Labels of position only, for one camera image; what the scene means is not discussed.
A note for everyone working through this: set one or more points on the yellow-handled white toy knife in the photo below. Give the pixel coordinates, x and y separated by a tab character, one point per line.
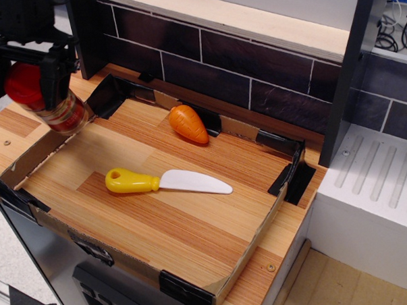
120	180

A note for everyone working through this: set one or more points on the red-lidded spice jar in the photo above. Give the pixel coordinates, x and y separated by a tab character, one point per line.
66	114

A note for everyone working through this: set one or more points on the orange toy carrot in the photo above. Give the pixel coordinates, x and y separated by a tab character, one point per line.
186	122

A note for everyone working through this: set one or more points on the dark left shelf post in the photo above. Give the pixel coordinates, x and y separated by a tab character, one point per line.
84	20

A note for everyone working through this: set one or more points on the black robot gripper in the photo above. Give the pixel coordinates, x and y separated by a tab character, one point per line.
28	35

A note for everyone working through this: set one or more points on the white toy sink drainboard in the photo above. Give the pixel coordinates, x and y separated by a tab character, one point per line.
359	215

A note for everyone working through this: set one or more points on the dark grey vertical post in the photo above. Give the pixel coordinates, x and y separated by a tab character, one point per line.
361	40

